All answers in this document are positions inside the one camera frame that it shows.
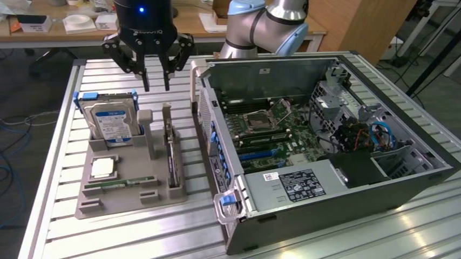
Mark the grey disk bay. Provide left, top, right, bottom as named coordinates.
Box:
left=370, top=144, right=433, bottom=180

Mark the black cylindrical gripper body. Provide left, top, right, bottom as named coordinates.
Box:
left=112, top=0, right=181, bottom=57

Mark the small white labelled box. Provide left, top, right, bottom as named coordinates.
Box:
left=95, top=13, right=119, bottom=31

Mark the grey power supply unit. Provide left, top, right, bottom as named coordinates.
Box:
left=243, top=160, right=349, bottom=213

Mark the blue expansion slot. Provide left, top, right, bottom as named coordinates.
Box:
left=238, top=149, right=280, bottom=161

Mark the hard disk in blue carrier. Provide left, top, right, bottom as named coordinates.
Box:
left=74, top=90, right=142, bottom=148

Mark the blue wire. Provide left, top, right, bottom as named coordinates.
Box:
left=370, top=121, right=400, bottom=152

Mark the green graphics card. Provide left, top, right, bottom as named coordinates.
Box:
left=162, top=104, right=182, bottom=189

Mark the black tripod pole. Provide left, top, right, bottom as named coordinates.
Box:
left=405, top=0, right=461, bottom=97

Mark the black office chair base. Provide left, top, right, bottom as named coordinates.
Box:
left=24, top=47, right=79, bottom=79

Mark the white paper stack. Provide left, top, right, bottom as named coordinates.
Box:
left=199, top=12, right=230, bottom=33

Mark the blue floor cable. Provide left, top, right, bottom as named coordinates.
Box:
left=0, top=122, right=32, bottom=230

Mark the brown cardboard box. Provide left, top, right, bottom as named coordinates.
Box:
left=211, top=0, right=233, bottom=19

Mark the perforated metal drive cage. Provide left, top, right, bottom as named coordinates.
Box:
left=309, top=80, right=361, bottom=128

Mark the CPU socket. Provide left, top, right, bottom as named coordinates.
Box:
left=243, top=110, right=281, bottom=133

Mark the grey parts rack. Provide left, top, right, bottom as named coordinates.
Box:
left=75, top=108, right=190, bottom=219

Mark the white floor cable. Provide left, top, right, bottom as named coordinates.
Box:
left=0, top=110, right=59, bottom=127

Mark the white box with black lid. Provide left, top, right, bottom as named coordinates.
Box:
left=16, top=15, right=54, bottom=33

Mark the green RAM stick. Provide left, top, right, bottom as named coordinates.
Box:
left=86, top=175, right=157, bottom=189

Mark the clear plastic bag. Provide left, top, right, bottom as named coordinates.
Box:
left=0, top=0, right=34, bottom=17

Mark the black open PC case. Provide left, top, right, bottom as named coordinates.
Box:
left=190, top=51, right=456, bottom=256

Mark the silver CPU chip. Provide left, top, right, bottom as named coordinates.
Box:
left=90, top=159, right=117, bottom=179

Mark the white box with round dish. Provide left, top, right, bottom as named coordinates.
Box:
left=63, top=15, right=99, bottom=35

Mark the white floor unit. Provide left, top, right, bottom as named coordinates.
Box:
left=381, top=36, right=405, bottom=62

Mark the silver socket cover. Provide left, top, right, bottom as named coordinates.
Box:
left=269, top=98, right=294, bottom=121

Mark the wooden desk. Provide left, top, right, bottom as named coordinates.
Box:
left=0, top=0, right=329, bottom=51

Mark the wooden cabinet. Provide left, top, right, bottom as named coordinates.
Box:
left=317, top=0, right=421, bottom=65

